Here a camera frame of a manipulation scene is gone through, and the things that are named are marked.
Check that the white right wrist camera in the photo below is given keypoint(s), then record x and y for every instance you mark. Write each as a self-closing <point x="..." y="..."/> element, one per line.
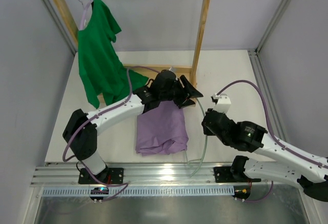
<point x="222" y="103"/>

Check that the slotted grey cable duct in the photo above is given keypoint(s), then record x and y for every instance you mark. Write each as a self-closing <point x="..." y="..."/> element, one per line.
<point x="140" y="191"/>

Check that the right controller board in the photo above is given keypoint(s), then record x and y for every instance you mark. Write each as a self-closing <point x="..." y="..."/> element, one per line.
<point x="241" y="193"/>

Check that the purple clothes hanger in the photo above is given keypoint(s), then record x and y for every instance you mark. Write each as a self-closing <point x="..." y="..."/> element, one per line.
<point x="83" y="23"/>

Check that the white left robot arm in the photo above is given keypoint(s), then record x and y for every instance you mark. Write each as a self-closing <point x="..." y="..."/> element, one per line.
<point x="82" y="129"/>

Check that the purple trousers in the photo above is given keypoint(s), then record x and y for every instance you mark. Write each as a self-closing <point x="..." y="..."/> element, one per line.
<point x="161" y="131"/>

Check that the controller board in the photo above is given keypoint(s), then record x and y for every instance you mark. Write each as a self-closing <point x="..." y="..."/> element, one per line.
<point x="241" y="193"/>
<point x="99" y="193"/>

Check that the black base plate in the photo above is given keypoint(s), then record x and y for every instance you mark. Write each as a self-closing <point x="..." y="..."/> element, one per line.
<point x="108" y="176"/>
<point x="223" y="174"/>

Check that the aluminium mounting rail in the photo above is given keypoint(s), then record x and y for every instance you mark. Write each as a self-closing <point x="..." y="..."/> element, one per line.
<point x="148" y="174"/>

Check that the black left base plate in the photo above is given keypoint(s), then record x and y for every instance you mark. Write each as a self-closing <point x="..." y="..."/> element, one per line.
<point x="108" y="176"/>

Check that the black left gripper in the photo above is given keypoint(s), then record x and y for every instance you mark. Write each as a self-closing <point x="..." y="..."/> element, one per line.
<point x="181" y="94"/>

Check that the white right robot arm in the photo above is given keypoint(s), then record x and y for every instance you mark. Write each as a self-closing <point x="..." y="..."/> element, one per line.
<point x="292" y="169"/>

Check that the left controller board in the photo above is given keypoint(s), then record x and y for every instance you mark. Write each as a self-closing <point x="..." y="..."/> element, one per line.
<point x="99" y="193"/>

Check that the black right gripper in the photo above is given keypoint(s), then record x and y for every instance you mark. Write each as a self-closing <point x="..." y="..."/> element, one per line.
<point x="211" y="122"/>

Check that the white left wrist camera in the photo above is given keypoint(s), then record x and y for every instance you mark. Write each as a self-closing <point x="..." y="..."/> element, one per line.
<point x="172" y="69"/>

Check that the green t-shirt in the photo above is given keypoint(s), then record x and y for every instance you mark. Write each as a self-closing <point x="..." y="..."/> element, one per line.
<point x="100" y="69"/>

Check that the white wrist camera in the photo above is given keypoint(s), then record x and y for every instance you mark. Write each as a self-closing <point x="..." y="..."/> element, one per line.
<point x="222" y="103"/>
<point x="172" y="69"/>

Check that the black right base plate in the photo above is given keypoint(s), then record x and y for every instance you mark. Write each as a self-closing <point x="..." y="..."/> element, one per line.
<point x="223" y="174"/>

